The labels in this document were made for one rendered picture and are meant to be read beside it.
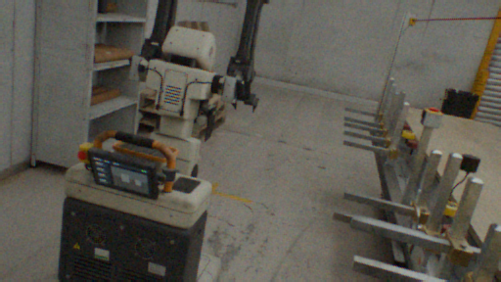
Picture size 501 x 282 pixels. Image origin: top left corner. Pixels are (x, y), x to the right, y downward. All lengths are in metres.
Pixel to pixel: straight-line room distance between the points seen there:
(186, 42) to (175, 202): 0.71
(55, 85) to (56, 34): 0.37
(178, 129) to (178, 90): 0.19
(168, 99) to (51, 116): 1.87
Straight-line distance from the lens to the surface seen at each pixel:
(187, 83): 1.91
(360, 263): 1.22
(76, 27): 3.48
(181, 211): 1.68
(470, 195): 1.49
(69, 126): 3.64
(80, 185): 1.84
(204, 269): 2.26
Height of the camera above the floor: 1.53
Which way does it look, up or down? 17 degrees down
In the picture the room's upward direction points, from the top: 10 degrees clockwise
